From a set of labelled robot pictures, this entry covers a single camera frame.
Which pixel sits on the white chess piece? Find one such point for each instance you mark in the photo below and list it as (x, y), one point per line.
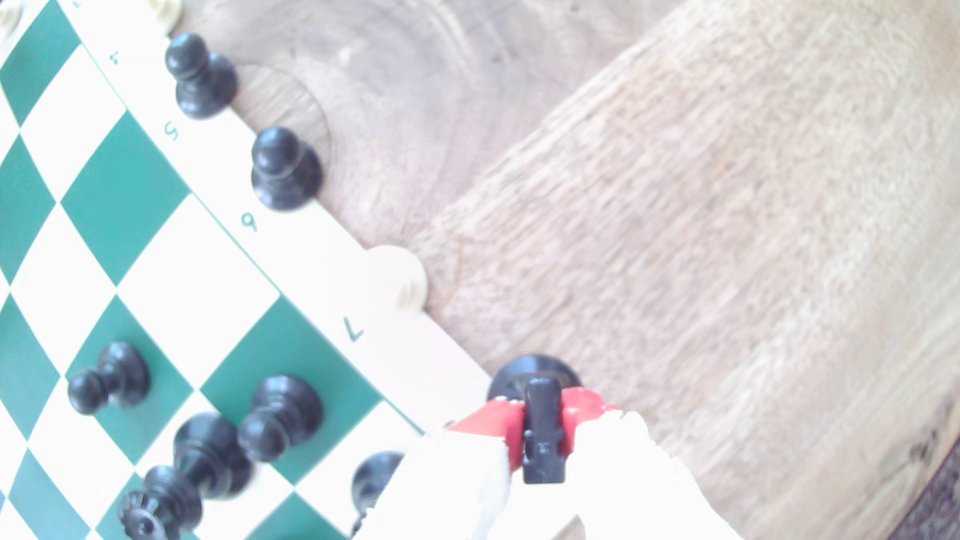
(166, 9)

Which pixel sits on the green and white chessboard mat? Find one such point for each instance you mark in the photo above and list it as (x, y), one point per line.
(124, 195)

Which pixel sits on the gripper finger red tip taped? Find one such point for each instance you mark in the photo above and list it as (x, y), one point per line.
(630, 480)
(442, 487)

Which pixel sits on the black tall chess piece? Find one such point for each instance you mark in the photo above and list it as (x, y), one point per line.
(543, 431)

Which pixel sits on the black chess queen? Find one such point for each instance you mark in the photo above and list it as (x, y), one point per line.
(157, 506)

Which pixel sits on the black chess pawn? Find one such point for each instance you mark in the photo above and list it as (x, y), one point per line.
(285, 169)
(281, 416)
(199, 75)
(109, 379)

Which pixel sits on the white chess pawn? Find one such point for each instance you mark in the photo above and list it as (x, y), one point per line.
(396, 276)

